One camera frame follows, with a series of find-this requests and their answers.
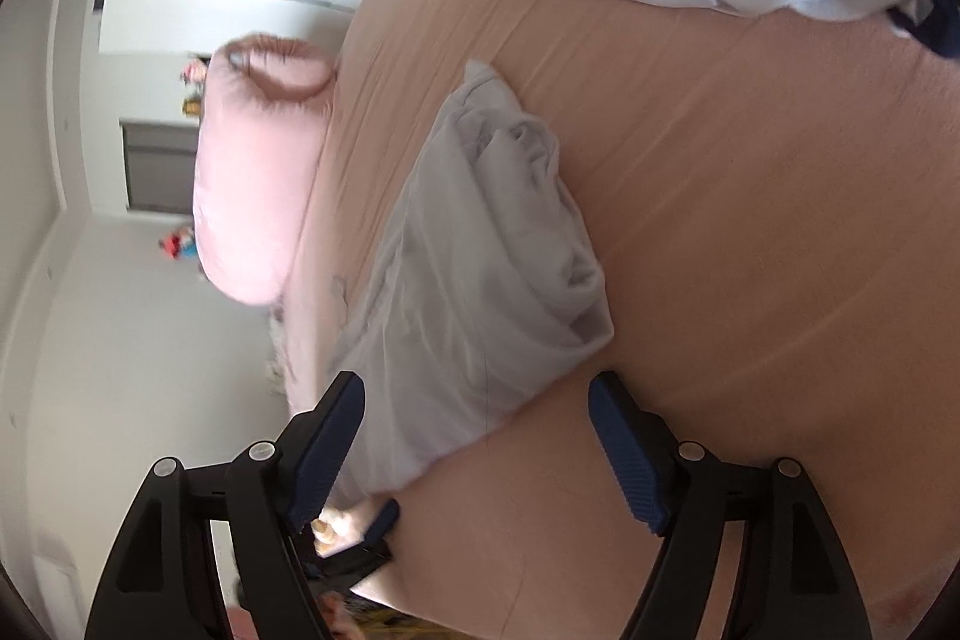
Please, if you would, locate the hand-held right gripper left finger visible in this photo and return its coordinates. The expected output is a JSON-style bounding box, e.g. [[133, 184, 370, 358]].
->
[[84, 370, 367, 640]]

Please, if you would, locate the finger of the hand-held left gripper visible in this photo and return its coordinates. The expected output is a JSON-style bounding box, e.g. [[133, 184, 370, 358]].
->
[[358, 497, 402, 547], [304, 539, 396, 600]]

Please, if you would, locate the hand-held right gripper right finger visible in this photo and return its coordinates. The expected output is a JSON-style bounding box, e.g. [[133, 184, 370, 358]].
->
[[587, 371, 875, 640]]

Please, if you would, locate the white shirt with navy collar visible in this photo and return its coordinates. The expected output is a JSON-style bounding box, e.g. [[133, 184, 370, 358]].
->
[[330, 59, 616, 513]]

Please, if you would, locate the patterned cloth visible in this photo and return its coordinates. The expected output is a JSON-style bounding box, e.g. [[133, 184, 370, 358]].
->
[[262, 306, 297, 397]]

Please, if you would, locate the pink bed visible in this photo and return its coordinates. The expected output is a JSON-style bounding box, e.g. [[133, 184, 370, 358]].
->
[[270, 0, 960, 640]]

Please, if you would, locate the red and blue toy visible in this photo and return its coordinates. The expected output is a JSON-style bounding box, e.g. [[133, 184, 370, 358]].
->
[[157, 224, 200, 262]]

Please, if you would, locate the pink pillow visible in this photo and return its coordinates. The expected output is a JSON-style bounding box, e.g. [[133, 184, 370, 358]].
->
[[193, 32, 338, 305]]

